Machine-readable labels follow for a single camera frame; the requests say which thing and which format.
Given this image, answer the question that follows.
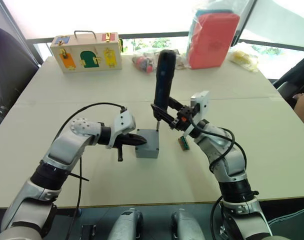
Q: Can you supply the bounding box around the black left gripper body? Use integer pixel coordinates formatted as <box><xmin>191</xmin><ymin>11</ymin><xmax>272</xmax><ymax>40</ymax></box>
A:
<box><xmin>113</xmin><ymin>134</ymin><xmax>133</xmax><ymax>163</ymax></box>

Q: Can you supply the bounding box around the dark window post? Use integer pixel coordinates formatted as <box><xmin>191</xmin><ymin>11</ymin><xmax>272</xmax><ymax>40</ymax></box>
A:
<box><xmin>231</xmin><ymin>0</ymin><xmax>258</xmax><ymax>48</ymax></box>

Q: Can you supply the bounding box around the black window rail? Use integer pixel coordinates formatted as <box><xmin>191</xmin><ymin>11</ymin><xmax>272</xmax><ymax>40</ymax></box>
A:
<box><xmin>25</xmin><ymin>30</ymin><xmax>304</xmax><ymax>55</ymax></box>

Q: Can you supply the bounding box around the grey plastic enclosure box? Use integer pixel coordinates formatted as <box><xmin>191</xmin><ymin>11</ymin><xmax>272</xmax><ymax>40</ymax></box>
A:
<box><xmin>135</xmin><ymin>149</ymin><xmax>160</xmax><ymax>159</ymax></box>

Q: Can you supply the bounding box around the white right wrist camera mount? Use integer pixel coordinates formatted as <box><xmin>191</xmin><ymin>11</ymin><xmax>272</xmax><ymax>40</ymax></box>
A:
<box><xmin>184</xmin><ymin>90</ymin><xmax>211</xmax><ymax>138</ymax></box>

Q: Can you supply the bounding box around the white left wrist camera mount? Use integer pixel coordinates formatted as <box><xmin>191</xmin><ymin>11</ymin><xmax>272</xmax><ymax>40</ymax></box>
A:
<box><xmin>106</xmin><ymin>107</ymin><xmax>137</xmax><ymax>150</ymax></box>

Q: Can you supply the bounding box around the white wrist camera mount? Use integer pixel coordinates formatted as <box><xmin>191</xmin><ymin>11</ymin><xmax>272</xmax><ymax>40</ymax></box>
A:
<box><xmin>184</xmin><ymin>90</ymin><xmax>211</xmax><ymax>138</ymax></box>
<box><xmin>106</xmin><ymin>107</ymin><xmax>137</xmax><ymax>150</ymax></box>

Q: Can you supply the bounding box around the silver rounded robot leg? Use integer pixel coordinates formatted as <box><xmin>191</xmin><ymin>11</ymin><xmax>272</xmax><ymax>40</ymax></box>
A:
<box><xmin>170</xmin><ymin>208</ymin><xmax>207</xmax><ymax>240</ymax></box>
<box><xmin>107</xmin><ymin>207</ymin><xmax>144</xmax><ymax>240</ymax></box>

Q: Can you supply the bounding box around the dark grey chair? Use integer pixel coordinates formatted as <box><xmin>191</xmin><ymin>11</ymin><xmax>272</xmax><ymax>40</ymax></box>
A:
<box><xmin>271</xmin><ymin>53</ymin><xmax>304</xmax><ymax>106</ymax></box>

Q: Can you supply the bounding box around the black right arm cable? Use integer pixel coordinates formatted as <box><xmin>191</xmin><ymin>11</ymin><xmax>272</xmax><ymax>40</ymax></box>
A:
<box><xmin>190</xmin><ymin>119</ymin><xmax>248</xmax><ymax>240</ymax></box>

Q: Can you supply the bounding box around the wooden latch puzzle box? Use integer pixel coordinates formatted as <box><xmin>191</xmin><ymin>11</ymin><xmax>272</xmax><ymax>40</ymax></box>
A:
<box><xmin>49</xmin><ymin>29</ymin><xmax>124</xmax><ymax>74</ymax></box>

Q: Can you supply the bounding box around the red foam block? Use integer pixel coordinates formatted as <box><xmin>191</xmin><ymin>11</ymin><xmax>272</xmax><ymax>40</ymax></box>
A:
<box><xmin>188</xmin><ymin>12</ymin><xmax>241</xmax><ymax>70</ymax></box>

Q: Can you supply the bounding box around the black chair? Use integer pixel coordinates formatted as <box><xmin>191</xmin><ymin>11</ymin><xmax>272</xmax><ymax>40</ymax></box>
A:
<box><xmin>0</xmin><ymin>24</ymin><xmax>41</xmax><ymax>136</ymax></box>

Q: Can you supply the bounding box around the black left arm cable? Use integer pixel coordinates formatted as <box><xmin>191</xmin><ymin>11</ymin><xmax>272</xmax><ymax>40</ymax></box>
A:
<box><xmin>53</xmin><ymin>101</ymin><xmax>128</xmax><ymax>240</ymax></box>

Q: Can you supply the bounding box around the large clear plastic bag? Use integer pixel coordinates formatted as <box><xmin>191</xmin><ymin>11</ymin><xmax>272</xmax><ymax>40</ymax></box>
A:
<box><xmin>186</xmin><ymin>0</ymin><xmax>243</xmax><ymax>71</ymax></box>

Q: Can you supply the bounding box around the dark grey fabric cover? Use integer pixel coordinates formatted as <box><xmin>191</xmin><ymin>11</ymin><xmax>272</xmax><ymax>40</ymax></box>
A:
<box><xmin>256</xmin><ymin>193</ymin><xmax>304</xmax><ymax>240</ymax></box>

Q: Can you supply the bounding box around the clear bag of small toys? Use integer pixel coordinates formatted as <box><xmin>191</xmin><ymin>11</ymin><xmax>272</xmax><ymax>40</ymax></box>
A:
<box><xmin>130</xmin><ymin>46</ymin><xmax>188</xmax><ymax>75</ymax></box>

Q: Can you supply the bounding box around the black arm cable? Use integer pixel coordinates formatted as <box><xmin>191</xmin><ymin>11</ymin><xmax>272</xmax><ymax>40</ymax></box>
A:
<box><xmin>190</xmin><ymin>119</ymin><xmax>248</xmax><ymax>240</ymax></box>
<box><xmin>53</xmin><ymin>101</ymin><xmax>128</xmax><ymax>240</ymax></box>

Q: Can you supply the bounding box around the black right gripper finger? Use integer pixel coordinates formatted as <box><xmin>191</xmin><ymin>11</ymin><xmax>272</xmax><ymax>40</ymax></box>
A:
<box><xmin>166</xmin><ymin>95</ymin><xmax>186</xmax><ymax>112</ymax></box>
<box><xmin>150</xmin><ymin>103</ymin><xmax>177</xmax><ymax>128</ymax></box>

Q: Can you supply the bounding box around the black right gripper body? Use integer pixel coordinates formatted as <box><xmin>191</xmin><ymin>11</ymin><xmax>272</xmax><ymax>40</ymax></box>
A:
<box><xmin>169</xmin><ymin>103</ymin><xmax>201</xmax><ymax>132</ymax></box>

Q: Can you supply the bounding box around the small wooden block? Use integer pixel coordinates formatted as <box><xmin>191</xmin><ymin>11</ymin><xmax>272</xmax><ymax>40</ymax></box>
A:
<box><xmin>178</xmin><ymin>135</ymin><xmax>191</xmax><ymax>152</ymax></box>

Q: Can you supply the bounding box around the teal foam block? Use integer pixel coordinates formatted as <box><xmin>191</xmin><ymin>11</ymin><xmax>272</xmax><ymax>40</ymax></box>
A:
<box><xmin>194</xmin><ymin>8</ymin><xmax>233</xmax><ymax>17</ymax></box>

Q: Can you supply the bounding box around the clear bag of yellow items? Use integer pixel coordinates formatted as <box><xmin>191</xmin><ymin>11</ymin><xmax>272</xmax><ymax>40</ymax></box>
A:
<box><xmin>227</xmin><ymin>41</ymin><xmax>261</xmax><ymax>74</ymax></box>

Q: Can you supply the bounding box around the black cable tie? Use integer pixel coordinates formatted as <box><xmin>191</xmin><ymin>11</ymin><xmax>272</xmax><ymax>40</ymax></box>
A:
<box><xmin>67</xmin><ymin>172</ymin><xmax>91</xmax><ymax>182</ymax></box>

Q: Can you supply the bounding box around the grey plastic box lid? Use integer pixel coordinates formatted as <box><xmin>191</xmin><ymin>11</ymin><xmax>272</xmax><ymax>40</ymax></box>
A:
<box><xmin>135</xmin><ymin>128</ymin><xmax>160</xmax><ymax>154</ymax></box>

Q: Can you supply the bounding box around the dark blue electric screwdriver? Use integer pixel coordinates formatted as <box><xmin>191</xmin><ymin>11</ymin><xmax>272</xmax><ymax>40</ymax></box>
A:
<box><xmin>153</xmin><ymin>49</ymin><xmax>178</xmax><ymax>131</ymax></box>

